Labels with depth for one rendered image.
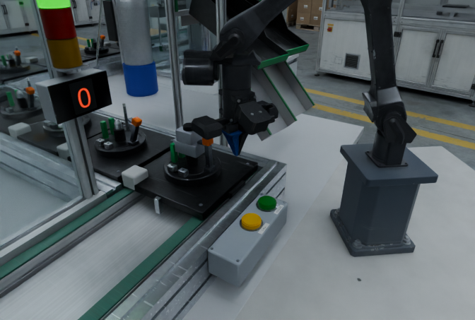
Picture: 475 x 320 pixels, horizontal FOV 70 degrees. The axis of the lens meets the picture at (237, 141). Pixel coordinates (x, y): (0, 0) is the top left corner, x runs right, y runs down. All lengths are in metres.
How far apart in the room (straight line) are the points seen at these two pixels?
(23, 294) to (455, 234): 0.91
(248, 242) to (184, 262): 0.12
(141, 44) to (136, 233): 1.08
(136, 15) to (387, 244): 1.34
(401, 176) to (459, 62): 3.99
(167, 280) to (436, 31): 4.34
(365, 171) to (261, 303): 0.32
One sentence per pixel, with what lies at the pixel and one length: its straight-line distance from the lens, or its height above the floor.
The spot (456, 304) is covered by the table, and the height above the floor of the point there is 0.86.
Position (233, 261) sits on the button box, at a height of 0.96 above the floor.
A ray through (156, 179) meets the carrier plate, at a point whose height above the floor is 0.97.
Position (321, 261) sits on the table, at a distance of 0.79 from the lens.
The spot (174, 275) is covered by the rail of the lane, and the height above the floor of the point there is 0.96.
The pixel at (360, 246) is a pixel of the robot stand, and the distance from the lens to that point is 0.82.
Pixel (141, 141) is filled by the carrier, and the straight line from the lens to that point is 0.98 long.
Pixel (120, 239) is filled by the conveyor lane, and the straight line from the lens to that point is 0.77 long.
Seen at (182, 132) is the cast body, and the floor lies 1.08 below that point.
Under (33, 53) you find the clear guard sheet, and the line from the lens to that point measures 0.71.
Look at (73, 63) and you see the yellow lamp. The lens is 0.69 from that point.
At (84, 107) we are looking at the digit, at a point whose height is 1.18.
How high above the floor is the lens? 1.42
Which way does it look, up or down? 27 degrees down
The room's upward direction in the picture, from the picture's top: straight up
